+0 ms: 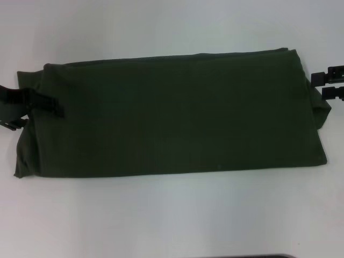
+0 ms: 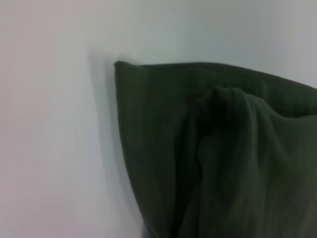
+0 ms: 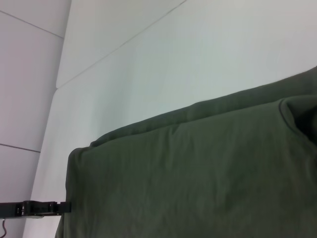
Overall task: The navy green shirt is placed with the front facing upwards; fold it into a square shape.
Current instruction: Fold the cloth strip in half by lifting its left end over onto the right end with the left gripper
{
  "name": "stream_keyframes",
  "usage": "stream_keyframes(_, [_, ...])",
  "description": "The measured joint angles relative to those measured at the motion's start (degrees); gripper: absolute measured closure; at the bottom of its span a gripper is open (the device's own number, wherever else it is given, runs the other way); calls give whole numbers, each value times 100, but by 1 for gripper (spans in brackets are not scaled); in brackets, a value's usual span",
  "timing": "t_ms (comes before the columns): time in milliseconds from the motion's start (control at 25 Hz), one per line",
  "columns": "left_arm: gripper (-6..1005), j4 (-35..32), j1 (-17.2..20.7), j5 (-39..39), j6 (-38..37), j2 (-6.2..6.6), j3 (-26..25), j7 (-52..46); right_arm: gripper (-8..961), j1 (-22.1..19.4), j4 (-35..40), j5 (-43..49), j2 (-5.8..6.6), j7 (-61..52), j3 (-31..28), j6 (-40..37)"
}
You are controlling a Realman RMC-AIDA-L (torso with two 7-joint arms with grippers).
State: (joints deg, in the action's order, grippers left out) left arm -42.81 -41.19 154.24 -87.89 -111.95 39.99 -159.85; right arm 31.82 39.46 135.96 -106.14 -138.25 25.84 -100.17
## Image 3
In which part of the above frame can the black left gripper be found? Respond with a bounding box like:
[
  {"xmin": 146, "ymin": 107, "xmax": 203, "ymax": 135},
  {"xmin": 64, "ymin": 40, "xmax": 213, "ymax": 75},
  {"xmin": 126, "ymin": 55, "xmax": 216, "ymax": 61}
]
[{"xmin": 0, "ymin": 200, "xmax": 73, "ymax": 219}]

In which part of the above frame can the dark green FREE! t-shirt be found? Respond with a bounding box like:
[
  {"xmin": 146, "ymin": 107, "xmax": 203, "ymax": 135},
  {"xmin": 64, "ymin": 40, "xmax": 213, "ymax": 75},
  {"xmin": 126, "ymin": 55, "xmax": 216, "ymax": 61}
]
[{"xmin": 54, "ymin": 65, "xmax": 317, "ymax": 238}]

